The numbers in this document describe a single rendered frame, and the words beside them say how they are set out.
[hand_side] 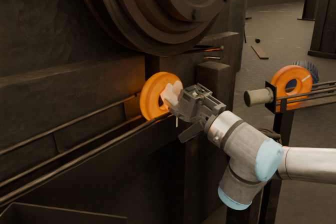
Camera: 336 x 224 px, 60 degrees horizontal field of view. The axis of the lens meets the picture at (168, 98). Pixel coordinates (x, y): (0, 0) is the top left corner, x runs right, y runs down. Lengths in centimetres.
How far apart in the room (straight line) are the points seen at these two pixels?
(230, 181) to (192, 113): 19
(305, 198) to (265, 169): 112
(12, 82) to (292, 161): 68
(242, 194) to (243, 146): 13
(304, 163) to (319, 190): 107
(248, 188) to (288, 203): 98
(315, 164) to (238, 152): 20
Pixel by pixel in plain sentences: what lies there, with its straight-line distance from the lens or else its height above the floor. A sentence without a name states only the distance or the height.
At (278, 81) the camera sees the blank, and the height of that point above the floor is 73.
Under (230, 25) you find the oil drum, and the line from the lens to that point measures 350.
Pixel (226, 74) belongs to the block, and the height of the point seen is 77.
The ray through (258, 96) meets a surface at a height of 68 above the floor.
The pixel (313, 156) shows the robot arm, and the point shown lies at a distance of 80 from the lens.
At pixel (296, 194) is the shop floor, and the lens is 179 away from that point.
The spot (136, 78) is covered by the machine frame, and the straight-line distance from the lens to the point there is 85.
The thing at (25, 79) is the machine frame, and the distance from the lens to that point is 70.
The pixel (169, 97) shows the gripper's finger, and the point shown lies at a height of 77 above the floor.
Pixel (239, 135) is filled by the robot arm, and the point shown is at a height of 74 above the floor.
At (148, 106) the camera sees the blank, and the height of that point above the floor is 74.
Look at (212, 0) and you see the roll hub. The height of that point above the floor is 102.
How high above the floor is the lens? 107
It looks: 22 degrees down
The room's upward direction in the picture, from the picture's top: straight up
